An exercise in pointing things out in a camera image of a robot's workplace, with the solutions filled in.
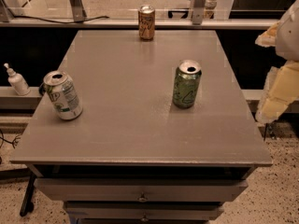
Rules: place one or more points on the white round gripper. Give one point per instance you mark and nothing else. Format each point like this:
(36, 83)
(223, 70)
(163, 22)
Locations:
(289, 37)

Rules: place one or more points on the green soda can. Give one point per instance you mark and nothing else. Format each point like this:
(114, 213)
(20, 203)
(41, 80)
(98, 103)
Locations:
(186, 83)

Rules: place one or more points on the gold brown soda can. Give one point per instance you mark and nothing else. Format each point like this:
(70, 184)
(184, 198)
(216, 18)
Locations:
(146, 22)

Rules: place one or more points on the white green 7up can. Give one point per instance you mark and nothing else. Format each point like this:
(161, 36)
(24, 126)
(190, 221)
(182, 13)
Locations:
(59, 86)

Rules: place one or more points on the grey drawer cabinet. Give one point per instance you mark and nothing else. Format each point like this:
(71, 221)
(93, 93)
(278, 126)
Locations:
(130, 128)

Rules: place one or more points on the upper grey drawer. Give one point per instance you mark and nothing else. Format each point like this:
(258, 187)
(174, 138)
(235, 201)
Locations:
(141, 190)

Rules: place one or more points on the grey drawer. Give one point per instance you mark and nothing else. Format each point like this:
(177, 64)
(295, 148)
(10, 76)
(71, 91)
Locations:
(141, 190)
(143, 211)

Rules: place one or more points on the lower grey drawer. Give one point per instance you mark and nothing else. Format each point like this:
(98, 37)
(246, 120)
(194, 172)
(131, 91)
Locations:
(143, 211)

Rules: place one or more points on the white pump lotion bottle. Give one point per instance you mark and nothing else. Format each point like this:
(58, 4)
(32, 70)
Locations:
(17, 81)

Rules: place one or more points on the black table leg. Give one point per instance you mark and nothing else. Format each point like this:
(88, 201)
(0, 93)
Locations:
(27, 204)

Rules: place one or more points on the metal bracket post right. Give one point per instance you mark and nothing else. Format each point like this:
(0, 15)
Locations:
(198, 7)

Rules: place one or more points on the metal bracket post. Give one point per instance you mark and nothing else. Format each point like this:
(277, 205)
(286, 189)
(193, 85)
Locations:
(198, 7)
(78, 11)

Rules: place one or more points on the metal bracket post left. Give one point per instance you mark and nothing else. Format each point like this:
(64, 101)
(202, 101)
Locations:
(78, 11)

